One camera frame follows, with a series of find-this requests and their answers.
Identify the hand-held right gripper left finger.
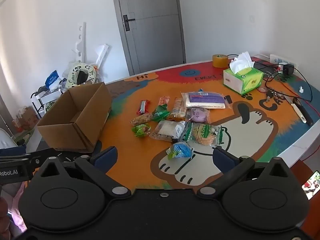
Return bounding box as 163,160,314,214
32,146,132,199

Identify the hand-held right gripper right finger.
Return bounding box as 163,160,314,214
197,146,294,199

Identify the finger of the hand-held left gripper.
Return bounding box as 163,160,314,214
0,148,60,173

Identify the green rice cracker packet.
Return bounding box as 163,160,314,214
180,122,227,147

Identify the blue green snack packet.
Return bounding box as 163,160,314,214
166,141,194,160

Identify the small green candy packet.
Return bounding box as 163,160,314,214
132,124,152,138

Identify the cardboard box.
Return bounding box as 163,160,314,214
37,82,113,153

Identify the purple bun packet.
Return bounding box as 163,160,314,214
186,107,210,124

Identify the nut bar packet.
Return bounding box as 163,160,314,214
129,113,153,127

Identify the large clear purple-label packet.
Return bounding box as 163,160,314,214
180,89,233,110

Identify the clear sandwich packet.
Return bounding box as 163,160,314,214
149,120,188,142

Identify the red snack bar packet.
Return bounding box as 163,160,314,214
136,99,152,115

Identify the brown bread packet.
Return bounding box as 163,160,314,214
168,97,187,122

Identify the pink snack packet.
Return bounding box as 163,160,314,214
158,95,170,108

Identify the green floor mat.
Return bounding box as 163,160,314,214
12,127,35,145

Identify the pink cloth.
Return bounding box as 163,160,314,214
7,180,28,233

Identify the grey sofa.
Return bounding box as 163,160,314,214
0,127,18,149

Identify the brown printed carton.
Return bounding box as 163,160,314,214
15,106,38,130

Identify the black shoe rack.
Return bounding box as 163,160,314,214
31,86,64,119

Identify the blue plastic bag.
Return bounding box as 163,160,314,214
45,70,59,89

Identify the brown wooden stool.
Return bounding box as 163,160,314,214
290,159,320,238

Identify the bunch of keys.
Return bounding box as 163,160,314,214
259,86,285,103

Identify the green tissue box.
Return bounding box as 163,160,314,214
222,51,264,95

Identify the panda print toilet seat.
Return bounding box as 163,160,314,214
67,62,98,89

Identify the smartphone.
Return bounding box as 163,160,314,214
301,170,320,200

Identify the yellow tape roll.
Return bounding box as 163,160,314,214
212,54,229,68

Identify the short white holed board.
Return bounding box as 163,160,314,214
94,44,109,69

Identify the black flat case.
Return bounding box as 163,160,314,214
251,57,280,72

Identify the white power strip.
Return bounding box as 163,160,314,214
270,54,299,73

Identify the tall white holed board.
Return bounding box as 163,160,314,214
71,22,87,63

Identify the grey door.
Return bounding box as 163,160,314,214
111,0,187,75

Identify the white handled knife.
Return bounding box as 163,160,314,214
285,97,307,124

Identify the black handled knife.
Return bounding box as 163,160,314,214
293,97,314,126

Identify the black cable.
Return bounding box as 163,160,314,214
227,54,313,102

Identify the black door handle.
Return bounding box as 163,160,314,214
123,15,136,32

